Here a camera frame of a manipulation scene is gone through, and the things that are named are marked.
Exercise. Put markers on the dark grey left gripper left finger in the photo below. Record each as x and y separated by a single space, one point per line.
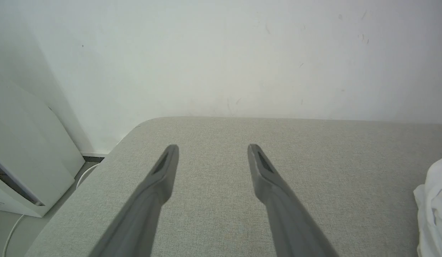
149 203

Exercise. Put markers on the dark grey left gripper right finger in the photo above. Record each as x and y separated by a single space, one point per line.
281 207

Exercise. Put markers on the white long-sleeve garment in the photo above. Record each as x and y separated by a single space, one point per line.
435 207

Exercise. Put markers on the grey upholstered bench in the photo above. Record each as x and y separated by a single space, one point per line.
213 221

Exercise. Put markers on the white floor appliance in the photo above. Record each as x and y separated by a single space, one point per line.
28 153

